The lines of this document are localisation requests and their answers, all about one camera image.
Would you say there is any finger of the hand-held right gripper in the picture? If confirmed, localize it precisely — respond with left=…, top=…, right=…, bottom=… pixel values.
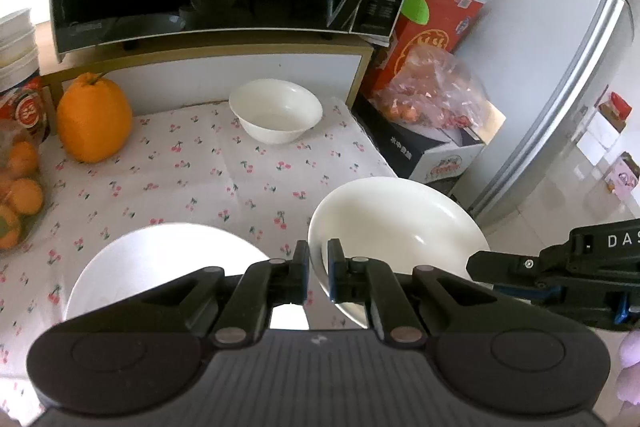
left=466, top=250, right=545, bottom=284
left=492, top=283, right=564, bottom=306

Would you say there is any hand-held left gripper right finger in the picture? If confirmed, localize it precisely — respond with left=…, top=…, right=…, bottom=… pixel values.
left=326, top=238, right=493, bottom=347

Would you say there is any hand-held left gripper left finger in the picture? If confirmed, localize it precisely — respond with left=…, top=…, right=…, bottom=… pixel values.
left=135, top=239, right=311, bottom=349

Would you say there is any cream bowl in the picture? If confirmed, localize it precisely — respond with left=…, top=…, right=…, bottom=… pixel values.
left=307, top=177, right=494, bottom=329

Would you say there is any stack of white paper bowls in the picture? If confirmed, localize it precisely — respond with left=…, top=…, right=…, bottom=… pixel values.
left=0, top=8, right=41, bottom=92

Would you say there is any person's right hand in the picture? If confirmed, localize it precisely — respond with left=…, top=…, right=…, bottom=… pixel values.
left=617, top=331, right=640, bottom=409

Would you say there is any pink box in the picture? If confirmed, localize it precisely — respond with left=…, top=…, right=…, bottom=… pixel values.
left=604, top=152, right=640, bottom=204

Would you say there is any black and white carton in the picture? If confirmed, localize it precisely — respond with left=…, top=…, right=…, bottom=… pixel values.
left=352, top=94, right=507, bottom=188

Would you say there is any plain white plate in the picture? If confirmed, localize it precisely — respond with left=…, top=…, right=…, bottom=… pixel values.
left=65, top=223, right=309, bottom=333

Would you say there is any cherry print tablecloth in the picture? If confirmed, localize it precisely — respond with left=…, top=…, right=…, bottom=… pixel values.
left=0, top=96, right=401, bottom=410

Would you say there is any large white bowl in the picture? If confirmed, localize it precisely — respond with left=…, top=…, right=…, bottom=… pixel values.
left=229, top=79, right=324, bottom=144

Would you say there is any red packet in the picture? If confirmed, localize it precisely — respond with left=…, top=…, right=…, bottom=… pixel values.
left=597, top=91, right=634, bottom=134

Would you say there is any clear plastic snack bag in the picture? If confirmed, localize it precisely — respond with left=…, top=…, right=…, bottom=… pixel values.
left=375, top=46, right=494, bottom=131

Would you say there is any grey refrigerator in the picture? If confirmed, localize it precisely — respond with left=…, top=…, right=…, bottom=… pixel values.
left=435, top=0, right=640, bottom=228

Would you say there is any red cardboard box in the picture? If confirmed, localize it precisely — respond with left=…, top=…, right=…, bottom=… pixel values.
left=361, top=0, right=491, bottom=108

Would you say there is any large orange fruit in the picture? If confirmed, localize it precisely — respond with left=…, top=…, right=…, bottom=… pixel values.
left=56, top=73, right=133, bottom=164

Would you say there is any red label container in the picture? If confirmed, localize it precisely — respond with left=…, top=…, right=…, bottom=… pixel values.
left=0, top=78, right=51, bottom=146

